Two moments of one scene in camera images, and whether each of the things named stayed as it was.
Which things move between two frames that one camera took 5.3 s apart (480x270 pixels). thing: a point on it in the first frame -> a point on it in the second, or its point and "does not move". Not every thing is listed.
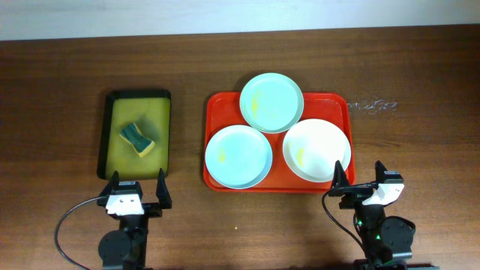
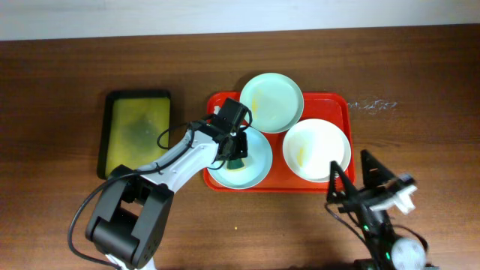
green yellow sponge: x=130 y=133 -> x=236 y=165
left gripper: x=153 y=209 -> x=238 y=148
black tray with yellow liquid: x=150 y=111 does not move
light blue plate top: x=271 y=103 does not move
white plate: x=312 y=148 does not move
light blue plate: x=238 y=157 does not move
